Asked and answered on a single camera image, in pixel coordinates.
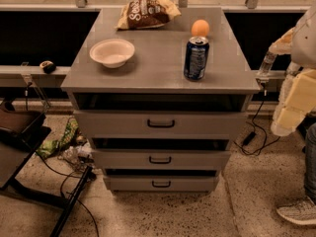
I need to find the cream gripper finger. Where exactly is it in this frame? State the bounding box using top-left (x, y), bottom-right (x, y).
top-left (271, 68), bottom-right (316, 136)

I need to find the grey bottom drawer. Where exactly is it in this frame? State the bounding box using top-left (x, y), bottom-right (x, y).
top-left (104, 176), bottom-right (219, 192)

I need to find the blue soda can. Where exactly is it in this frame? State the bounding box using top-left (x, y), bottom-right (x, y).
top-left (184, 37), bottom-right (209, 81)

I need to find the grey top drawer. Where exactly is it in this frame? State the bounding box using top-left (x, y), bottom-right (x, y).
top-left (74, 111), bottom-right (247, 140)

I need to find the black floor cable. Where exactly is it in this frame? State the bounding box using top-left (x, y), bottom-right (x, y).
top-left (36, 151), bottom-right (101, 237)

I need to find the black table stand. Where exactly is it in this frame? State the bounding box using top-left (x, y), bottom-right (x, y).
top-left (0, 102), bottom-right (92, 237)

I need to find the jeans leg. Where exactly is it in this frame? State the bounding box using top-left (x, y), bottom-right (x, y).
top-left (304, 123), bottom-right (316, 203)

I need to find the grey middle drawer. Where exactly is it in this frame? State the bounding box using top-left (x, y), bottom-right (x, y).
top-left (92, 149), bottom-right (230, 170)

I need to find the small black yellow object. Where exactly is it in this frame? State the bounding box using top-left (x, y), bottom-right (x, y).
top-left (39, 60), bottom-right (56, 74)

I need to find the grey sneaker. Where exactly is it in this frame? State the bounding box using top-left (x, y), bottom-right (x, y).
top-left (276, 197), bottom-right (316, 226)

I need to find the clear water bottle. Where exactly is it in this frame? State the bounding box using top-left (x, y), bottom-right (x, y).
top-left (256, 51), bottom-right (277, 83)

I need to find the brown chip bag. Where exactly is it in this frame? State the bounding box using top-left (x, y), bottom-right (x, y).
top-left (117, 0), bottom-right (181, 30)

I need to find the white bowl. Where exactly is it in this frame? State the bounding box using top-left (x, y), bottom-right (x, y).
top-left (90, 39), bottom-right (135, 68)

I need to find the grey drawer cabinet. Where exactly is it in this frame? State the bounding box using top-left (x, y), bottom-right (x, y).
top-left (62, 7), bottom-right (260, 178)

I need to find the green snack bag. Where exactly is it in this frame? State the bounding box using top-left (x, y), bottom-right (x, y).
top-left (36, 118), bottom-right (79, 159)

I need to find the grey drawer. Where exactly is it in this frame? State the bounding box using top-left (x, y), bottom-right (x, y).
top-left (74, 111), bottom-right (247, 140)
top-left (104, 176), bottom-right (219, 192)
top-left (92, 149), bottom-right (230, 170)

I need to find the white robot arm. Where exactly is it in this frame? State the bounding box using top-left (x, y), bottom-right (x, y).
top-left (269, 4), bottom-right (316, 136)

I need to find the orange fruit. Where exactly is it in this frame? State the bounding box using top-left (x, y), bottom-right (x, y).
top-left (191, 20), bottom-right (209, 37)

